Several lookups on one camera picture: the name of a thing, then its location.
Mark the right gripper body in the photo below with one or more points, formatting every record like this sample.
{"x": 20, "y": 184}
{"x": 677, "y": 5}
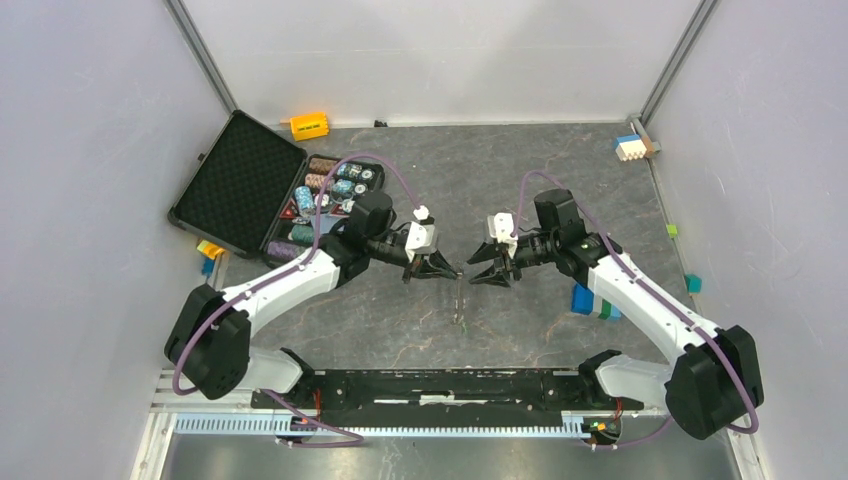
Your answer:
{"x": 524, "y": 252}

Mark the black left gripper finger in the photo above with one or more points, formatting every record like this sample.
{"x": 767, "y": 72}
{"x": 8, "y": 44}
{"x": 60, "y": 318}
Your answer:
{"x": 415, "y": 271}
{"x": 436, "y": 265}

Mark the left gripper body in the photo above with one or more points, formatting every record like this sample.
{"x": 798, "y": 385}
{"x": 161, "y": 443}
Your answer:
{"x": 409, "y": 255}

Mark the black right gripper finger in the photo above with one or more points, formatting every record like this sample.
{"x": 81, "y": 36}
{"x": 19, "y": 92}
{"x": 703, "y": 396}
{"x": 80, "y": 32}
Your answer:
{"x": 494, "y": 252}
{"x": 496, "y": 275}

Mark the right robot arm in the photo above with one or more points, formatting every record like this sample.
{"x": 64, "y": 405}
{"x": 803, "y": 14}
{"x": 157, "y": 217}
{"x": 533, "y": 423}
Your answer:
{"x": 711, "y": 378}

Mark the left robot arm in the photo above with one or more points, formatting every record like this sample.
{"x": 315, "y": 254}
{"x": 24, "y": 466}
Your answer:
{"x": 210, "y": 343}

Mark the blue green toy block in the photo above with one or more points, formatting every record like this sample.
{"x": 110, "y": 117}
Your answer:
{"x": 585, "y": 302}

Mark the blue white toy block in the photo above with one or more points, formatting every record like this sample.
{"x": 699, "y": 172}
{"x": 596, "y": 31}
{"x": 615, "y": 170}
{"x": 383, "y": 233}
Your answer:
{"x": 630, "y": 147}

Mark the yellow toy block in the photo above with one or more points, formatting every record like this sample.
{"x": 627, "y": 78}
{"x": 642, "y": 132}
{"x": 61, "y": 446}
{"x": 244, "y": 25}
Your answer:
{"x": 309, "y": 126}

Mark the black poker chip case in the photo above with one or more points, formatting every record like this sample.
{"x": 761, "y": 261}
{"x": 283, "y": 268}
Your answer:
{"x": 257, "y": 195}

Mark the small teal cube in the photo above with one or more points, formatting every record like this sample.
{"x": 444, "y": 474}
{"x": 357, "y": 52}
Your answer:
{"x": 693, "y": 283}

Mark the yellow blue blocks at left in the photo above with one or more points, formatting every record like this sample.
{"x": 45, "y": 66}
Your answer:
{"x": 210, "y": 253}

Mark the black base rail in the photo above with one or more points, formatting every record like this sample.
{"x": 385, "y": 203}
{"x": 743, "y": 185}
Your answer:
{"x": 524, "y": 397}

